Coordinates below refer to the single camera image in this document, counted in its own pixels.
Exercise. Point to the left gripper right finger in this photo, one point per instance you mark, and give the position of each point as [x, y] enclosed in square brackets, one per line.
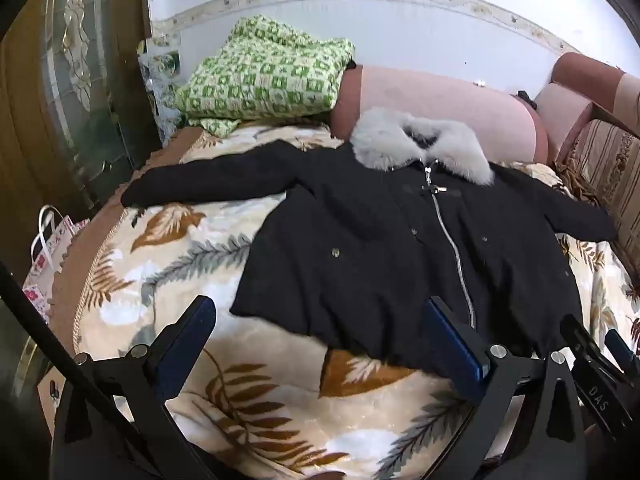
[524, 421]

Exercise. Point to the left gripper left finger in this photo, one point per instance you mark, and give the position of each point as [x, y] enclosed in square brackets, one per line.
[113, 422]

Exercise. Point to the green checkered folded quilt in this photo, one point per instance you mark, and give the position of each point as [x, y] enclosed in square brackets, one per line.
[265, 70]

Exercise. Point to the striped beige cushion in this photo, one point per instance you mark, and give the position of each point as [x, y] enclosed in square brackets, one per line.
[602, 167]

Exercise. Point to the floral plastic bag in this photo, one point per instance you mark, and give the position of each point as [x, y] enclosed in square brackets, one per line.
[160, 67]

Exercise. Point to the long pink bolster pillow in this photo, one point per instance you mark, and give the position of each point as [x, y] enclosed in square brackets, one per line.
[508, 128]

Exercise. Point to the black coat with fur collar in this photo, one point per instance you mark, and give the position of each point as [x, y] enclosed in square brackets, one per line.
[406, 209]

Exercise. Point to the pink headboard cushion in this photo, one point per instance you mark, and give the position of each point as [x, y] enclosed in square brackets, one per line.
[582, 89]

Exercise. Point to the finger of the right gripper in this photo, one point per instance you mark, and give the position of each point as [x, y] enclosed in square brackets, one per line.
[585, 351]
[622, 354]

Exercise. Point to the floral paper gift bag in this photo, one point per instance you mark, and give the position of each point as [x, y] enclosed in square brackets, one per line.
[55, 233]

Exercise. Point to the wooden glass wardrobe door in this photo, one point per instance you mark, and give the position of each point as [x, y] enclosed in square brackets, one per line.
[75, 119]

